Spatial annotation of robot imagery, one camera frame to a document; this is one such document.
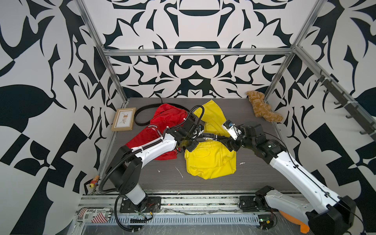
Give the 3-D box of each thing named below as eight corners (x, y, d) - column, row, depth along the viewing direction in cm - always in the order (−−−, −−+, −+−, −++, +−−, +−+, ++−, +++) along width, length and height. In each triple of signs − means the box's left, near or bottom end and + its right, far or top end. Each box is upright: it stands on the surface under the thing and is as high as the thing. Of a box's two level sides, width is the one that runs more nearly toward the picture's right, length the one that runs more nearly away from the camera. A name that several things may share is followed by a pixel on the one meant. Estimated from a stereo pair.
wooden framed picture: (113, 131, 104) (111, 129, 102) (117, 111, 116) (116, 108, 114) (133, 129, 105) (132, 127, 103) (136, 109, 117) (135, 106, 115)
